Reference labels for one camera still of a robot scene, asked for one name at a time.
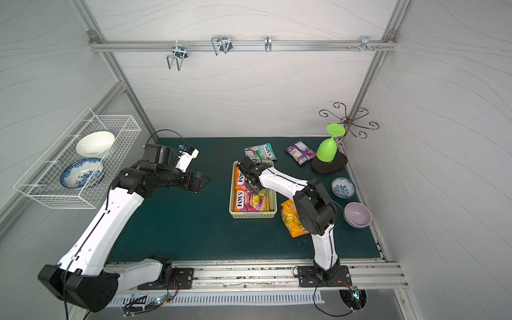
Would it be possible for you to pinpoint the orange fruits candy bag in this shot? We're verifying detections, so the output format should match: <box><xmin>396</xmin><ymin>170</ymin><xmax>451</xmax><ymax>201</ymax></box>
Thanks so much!
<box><xmin>233</xmin><ymin>165</ymin><xmax>248</xmax><ymax>190</ymax></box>

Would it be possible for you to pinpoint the purple candy bag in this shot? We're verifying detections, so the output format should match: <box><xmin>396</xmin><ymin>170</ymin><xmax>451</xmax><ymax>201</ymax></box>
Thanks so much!
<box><xmin>285</xmin><ymin>140</ymin><xmax>316</xmax><ymax>165</ymax></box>

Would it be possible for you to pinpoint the yellow orange candy bag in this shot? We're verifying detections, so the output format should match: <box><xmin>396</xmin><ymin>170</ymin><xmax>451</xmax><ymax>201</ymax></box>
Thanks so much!
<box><xmin>281</xmin><ymin>199</ymin><xmax>309</xmax><ymax>238</ymax></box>

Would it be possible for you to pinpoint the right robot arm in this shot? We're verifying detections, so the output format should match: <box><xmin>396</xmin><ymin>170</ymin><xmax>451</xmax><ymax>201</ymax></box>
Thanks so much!
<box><xmin>237</xmin><ymin>157</ymin><xmax>339</xmax><ymax>275</ymax></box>

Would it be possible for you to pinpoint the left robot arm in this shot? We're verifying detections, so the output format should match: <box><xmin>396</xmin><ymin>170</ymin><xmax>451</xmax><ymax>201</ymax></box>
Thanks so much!
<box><xmin>37</xmin><ymin>161</ymin><xmax>210</xmax><ymax>312</ymax></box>

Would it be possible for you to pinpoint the light green plastic basket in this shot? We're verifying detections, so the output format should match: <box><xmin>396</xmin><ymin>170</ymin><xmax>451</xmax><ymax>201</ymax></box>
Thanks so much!
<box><xmin>229</xmin><ymin>161</ymin><xmax>277</xmax><ymax>219</ymax></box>

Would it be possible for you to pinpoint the mint blossom candy bag front-up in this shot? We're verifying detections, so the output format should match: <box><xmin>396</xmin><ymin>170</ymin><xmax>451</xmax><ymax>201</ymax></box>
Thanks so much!
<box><xmin>244</xmin><ymin>143</ymin><xmax>277</xmax><ymax>161</ymax></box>

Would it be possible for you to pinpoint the green plastic wine glass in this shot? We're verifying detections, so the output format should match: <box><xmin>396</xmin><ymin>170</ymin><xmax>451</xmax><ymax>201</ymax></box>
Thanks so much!
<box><xmin>316</xmin><ymin>123</ymin><xmax>346</xmax><ymax>163</ymax></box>

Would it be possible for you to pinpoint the black metal cup stand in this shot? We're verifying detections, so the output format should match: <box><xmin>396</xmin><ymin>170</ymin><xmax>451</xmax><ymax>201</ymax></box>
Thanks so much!
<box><xmin>311</xmin><ymin>102</ymin><xmax>380</xmax><ymax>175</ymax></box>

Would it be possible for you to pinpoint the blue floral small bowl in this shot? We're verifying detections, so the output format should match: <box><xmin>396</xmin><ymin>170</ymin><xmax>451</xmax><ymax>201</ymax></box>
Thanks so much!
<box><xmin>331</xmin><ymin>177</ymin><xmax>357</xmax><ymax>199</ymax></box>

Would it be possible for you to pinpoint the white bowl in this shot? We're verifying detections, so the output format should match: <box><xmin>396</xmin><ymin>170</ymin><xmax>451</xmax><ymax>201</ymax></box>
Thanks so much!
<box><xmin>75</xmin><ymin>131</ymin><xmax>115</xmax><ymax>159</ymax></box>

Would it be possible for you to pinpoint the blue floral plate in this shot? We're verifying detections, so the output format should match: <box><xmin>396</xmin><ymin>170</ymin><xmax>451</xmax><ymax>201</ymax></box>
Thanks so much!
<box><xmin>60</xmin><ymin>158</ymin><xmax>104</xmax><ymax>189</ymax></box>

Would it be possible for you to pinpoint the lilac bowl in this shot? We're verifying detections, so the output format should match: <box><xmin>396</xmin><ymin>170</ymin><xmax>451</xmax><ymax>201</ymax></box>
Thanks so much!
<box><xmin>343</xmin><ymin>202</ymin><xmax>373</xmax><ymax>229</ymax></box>

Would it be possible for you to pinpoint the metal double hook middle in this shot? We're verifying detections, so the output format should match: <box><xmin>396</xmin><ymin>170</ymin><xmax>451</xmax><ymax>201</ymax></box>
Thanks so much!
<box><xmin>211</xmin><ymin>35</ymin><xmax>233</xmax><ymax>55</ymax></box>

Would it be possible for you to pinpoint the metal double hook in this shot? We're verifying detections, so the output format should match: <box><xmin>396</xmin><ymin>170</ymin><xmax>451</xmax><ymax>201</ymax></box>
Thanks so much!
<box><xmin>211</xmin><ymin>35</ymin><xmax>233</xmax><ymax>55</ymax></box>
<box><xmin>166</xmin><ymin>43</ymin><xmax>188</xmax><ymax>71</ymax></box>

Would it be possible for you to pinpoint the metal double hook left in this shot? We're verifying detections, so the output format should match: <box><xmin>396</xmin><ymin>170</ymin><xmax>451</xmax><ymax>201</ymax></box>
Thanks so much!
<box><xmin>166</xmin><ymin>43</ymin><xmax>188</xmax><ymax>71</ymax></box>

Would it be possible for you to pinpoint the metal single hook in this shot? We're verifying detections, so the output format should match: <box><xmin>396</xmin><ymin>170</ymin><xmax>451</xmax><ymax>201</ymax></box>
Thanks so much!
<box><xmin>264</xmin><ymin>35</ymin><xmax>272</xmax><ymax>52</ymax></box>

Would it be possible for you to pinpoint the metal hook right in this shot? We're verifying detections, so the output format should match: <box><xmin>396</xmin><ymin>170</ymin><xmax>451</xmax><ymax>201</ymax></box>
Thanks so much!
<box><xmin>347</xmin><ymin>36</ymin><xmax>382</xmax><ymax>52</ymax></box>

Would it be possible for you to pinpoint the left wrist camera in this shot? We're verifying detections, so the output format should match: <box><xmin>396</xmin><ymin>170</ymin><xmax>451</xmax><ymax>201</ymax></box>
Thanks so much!
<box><xmin>139</xmin><ymin>143</ymin><xmax>199</xmax><ymax>173</ymax></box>

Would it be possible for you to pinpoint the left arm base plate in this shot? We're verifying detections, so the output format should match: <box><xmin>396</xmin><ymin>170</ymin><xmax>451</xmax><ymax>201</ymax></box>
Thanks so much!
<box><xmin>137</xmin><ymin>267</ymin><xmax>195</xmax><ymax>291</ymax></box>

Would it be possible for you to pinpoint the black cable right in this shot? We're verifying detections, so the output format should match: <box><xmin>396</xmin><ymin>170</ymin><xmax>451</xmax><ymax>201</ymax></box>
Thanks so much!
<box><xmin>291</xmin><ymin>262</ymin><xmax>361</xmax><ymax>319</ymax></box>

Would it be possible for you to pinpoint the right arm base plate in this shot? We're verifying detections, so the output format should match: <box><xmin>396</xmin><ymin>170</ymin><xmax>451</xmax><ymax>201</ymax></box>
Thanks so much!
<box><xmin>293</xmin><ymin>265</ymin><xmax>353</xmax><ymax>289</ymax></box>

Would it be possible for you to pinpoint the white wire wall basket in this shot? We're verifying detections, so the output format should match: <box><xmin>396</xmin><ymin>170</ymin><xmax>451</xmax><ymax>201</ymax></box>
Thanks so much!
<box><xmin>13</xmin><ymin>108</ymin><xmax>141</xmax><ymax>209</ymax></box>

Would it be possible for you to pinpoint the black cable bundle left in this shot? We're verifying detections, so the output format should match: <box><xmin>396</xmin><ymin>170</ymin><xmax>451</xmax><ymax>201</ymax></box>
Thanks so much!
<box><xmin>121</xmin><ymin>275</ymin><xmax>181</xmax><ymax>317</ymax></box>

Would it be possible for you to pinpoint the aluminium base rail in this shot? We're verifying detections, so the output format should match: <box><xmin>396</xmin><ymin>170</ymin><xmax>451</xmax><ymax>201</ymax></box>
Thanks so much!
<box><xmin>172</xmin><ymin>258</ymin><xmax>409</xmax><ymax>293</ymax></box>

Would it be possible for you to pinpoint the aluminium top rail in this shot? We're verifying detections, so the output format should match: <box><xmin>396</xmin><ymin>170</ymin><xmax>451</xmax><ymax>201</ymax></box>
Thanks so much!
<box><xmin>90</xmin><ymin>39</ymin><xmax>398</xmax><ymax>53</ymax></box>

